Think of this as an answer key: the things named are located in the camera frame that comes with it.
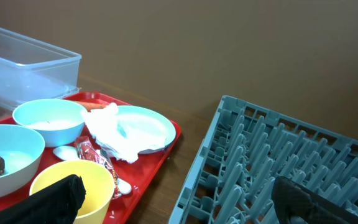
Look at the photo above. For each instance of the light blue bowl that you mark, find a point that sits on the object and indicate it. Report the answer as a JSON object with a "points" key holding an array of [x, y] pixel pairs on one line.
{"points": [[59, 122]]}

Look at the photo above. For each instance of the clear plastic bin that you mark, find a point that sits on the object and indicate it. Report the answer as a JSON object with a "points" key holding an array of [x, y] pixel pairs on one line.
{"points": [[31, 69]]}

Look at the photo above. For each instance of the white napkin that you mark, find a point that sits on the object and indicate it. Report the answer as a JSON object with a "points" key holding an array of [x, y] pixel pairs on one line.
{"points": [[102, 125]]}

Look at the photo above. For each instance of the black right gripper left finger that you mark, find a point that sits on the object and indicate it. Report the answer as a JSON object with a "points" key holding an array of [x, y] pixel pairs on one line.
{"points": [[58, 203]]}

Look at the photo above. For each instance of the orange carrot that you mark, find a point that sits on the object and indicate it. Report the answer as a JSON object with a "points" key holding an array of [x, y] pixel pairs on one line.
{"points": [[91, 106]]}

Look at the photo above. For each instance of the pale green bowl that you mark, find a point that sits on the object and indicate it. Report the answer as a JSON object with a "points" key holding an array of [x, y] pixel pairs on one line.
{"points": [[21, 149]]}

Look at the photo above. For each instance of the red candy wrapper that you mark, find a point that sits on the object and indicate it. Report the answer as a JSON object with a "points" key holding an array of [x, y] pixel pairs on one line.
{"points": [[86, 151]]}

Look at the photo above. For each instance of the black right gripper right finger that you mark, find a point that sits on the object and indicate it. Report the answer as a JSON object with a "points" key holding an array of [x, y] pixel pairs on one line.
{"points": [[294, 203]]}

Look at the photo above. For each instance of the grey dishwasher rack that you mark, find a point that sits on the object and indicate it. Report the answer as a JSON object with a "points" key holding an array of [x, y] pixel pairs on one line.
{"points": [[245, 148]]}

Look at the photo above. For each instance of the white plastic spoon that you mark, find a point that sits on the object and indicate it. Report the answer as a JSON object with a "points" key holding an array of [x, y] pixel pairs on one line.
{"points": [[68, 153]]}

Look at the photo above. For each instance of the red plastic tray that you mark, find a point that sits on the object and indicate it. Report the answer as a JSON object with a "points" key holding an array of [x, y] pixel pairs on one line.
{"points": [[139, 174]]}

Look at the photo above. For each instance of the yellow plastic cup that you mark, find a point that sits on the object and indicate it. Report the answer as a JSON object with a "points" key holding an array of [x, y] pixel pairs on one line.
{"points": [[98, 183]]}

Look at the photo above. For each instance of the light blue plate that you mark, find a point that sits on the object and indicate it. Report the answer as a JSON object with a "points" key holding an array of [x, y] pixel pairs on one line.
{"points": [[141, 125]]}

